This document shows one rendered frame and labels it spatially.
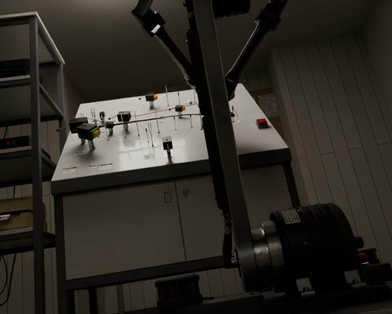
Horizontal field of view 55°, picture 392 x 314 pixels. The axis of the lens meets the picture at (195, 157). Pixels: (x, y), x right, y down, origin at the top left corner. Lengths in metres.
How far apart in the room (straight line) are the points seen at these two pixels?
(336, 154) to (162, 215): 2.50
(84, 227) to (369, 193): 2.84
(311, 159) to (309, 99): 0.65
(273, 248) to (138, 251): 1.19
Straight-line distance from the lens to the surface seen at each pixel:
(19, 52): 2.69
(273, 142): 1.99
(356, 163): 4.01
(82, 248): 1.87
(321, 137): 4.01
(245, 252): 0.70
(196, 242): 1.81
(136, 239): 1.83
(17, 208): 2.02
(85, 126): 2.07
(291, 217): 0.72
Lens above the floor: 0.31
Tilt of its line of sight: 18 degrees up
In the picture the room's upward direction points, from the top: 9 degrees counter-clockwise
